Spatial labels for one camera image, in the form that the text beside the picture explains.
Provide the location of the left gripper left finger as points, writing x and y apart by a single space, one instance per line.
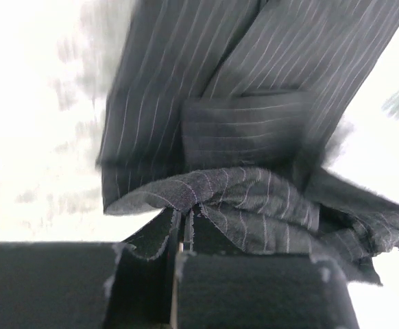
126 284

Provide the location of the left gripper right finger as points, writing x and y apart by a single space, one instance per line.
218 286

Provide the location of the black pinstripe long sleeve shirt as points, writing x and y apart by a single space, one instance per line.
224 109

